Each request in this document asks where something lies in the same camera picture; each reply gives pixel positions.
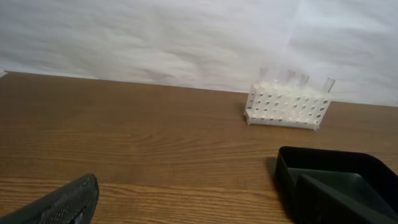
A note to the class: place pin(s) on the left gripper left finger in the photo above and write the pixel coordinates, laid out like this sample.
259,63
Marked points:
62,205

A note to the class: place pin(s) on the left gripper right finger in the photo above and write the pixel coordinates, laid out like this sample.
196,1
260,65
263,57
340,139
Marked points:
323,208

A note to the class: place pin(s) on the clear test tube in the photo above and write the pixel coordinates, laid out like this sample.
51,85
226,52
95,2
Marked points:
329,84
290,76
304,80

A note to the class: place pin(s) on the black tray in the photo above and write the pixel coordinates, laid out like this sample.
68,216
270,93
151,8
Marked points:
342,160

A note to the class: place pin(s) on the white test tube rack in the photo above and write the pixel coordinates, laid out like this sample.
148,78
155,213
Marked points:
280,109

